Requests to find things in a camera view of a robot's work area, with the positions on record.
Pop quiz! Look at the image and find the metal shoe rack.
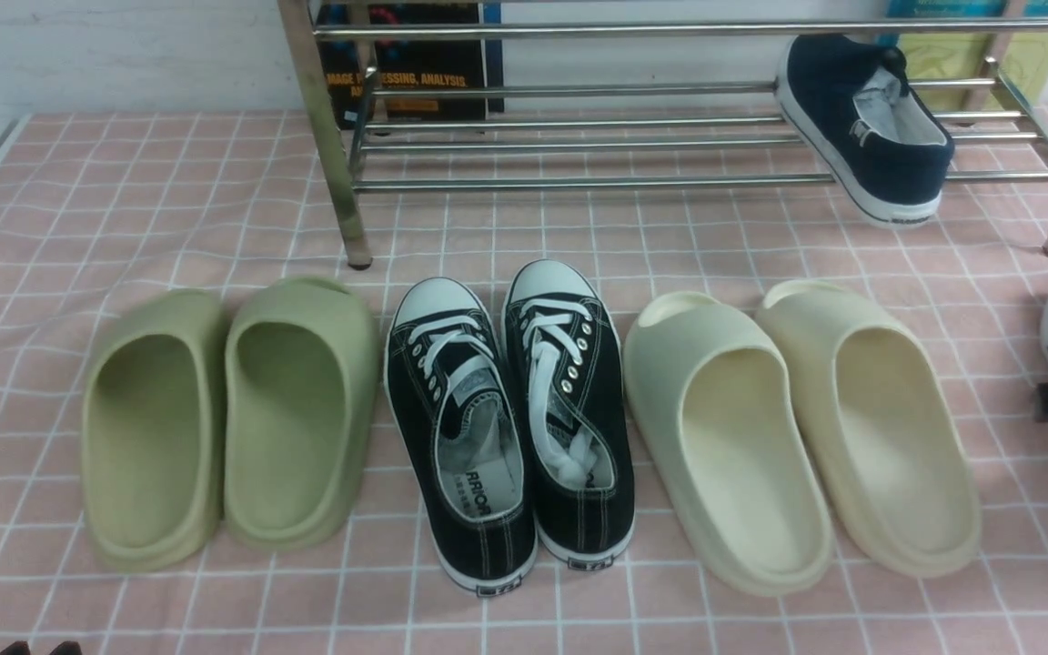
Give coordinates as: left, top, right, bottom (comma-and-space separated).
278, 1, 1048, 270

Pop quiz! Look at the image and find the right cream slide slipper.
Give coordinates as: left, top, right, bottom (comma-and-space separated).
754, 279, 982, 578

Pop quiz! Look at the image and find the cream slide slipper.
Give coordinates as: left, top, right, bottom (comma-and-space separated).
754, 279, 982, 578
623, 291, 833, 597

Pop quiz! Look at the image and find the teal and yellow book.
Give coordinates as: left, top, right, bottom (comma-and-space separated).
877, 1, 1048, 104

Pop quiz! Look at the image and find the left cream slide slipper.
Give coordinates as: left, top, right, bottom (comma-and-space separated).
623, 291, 833, 597

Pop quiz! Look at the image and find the right black canvas sneaker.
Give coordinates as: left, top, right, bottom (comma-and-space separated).
500, 258, 636, 571

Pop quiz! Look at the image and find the black canvas sneaker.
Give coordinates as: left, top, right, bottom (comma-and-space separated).
384, 277, 539, 598
500, 258, 636, 571

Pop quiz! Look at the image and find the left black canvas sneaker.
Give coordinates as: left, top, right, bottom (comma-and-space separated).
384, 277, 539, 598

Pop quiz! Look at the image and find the black image processing book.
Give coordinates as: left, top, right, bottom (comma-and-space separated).
316, 3, 504, 130

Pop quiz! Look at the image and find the right green slide slipper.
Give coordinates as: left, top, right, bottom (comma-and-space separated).
224, 277, 383, 550

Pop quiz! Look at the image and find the green slide slipper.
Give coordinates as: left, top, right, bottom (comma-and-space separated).
80, 287, 228, 573
224, 277, 383, 550

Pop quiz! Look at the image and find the left green slide slipper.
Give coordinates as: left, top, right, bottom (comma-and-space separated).
80, 287, 228, 573

